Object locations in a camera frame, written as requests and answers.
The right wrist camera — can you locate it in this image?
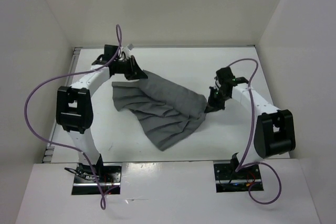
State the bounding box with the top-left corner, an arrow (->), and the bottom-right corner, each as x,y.
216,67 -> 235,86

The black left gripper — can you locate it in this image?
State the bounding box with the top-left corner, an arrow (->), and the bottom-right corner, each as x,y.
113,56 -> 147,81

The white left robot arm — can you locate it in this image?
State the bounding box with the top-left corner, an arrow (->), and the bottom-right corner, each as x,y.
56,53 -> 148,182

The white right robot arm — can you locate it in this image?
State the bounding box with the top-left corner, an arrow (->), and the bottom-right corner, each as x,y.
205,77 -> 296,178

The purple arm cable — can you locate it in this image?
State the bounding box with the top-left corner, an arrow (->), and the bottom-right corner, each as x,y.
24,24 -> 127,210
226,58 -> 283,204

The aluminium table frame rail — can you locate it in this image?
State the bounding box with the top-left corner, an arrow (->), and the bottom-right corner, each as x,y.
41,46 -> 79,164

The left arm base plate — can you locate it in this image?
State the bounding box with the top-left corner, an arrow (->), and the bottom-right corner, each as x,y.
71,163 -> 123,196

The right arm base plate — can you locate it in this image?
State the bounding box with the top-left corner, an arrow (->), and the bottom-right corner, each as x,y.
213,161 -> 264,193

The grey pleated skirt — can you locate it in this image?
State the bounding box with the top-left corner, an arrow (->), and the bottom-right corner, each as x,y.
112,71 -> 207,151

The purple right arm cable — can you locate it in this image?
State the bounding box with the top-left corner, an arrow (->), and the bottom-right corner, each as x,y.
226,58 -> 283,204

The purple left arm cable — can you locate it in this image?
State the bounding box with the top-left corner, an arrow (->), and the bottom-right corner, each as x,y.
24,24 -> 127,210

